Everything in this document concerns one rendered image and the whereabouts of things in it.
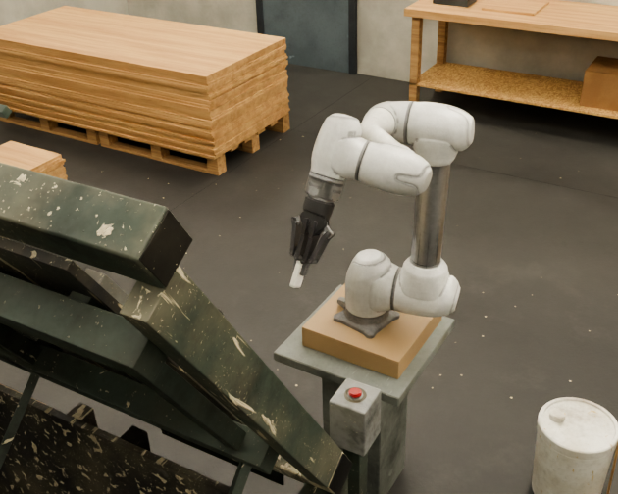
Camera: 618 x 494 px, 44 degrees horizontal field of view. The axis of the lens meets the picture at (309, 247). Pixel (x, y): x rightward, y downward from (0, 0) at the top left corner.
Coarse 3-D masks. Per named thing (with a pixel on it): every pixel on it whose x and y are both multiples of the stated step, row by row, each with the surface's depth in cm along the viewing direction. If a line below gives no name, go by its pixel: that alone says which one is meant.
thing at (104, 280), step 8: (88, 272) 148; (96, 272) 148; (96, 280) 147; (104, 280) 147; (112, 280) 149; (104, 288) 148; (112, 288) 150; (120, 288) 152; (120, 296) 152; (128, 296) 155
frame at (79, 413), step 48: (0, 384) 255; (0, 432) 267; (48, 432) 249; (96, 432) 234; (144, 432) 234; (0, 480) 287; (48, 480) 266; (96, 480) 248; (144, 480) 232; (192, 480) 218
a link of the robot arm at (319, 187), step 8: (312, 176) 187; (320, 176) 185; (312, 184) 187; (320, 184) 186; (328, 184) 185; (336, 184) 186; (312, 192) 187; (320, 192) 186; (328, 192) 186; (336, 192) 188; (320, 200) 188; (328, 200) 188; (336, 200) 189
